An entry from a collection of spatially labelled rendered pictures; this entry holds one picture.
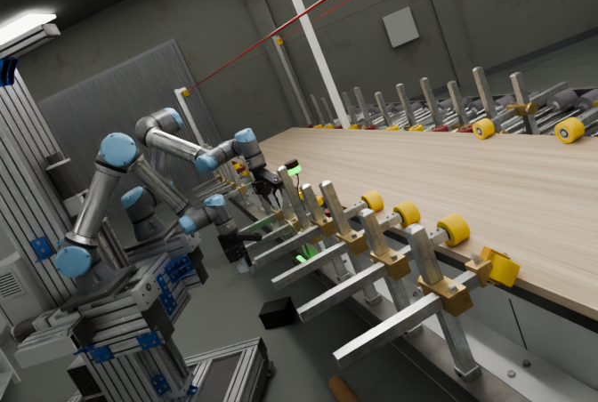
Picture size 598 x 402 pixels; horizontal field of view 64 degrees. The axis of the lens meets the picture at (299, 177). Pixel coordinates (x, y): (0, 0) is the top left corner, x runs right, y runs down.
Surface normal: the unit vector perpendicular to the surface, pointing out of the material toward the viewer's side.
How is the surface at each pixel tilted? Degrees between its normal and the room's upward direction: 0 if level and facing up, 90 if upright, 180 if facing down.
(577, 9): 90
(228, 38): 90
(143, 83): 90
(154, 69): 90
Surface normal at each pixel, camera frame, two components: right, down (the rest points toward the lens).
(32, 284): 0.91, -0.33
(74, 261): 0.29, 0.21
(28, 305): -0.14, 0.30
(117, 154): 0.38, -0.03
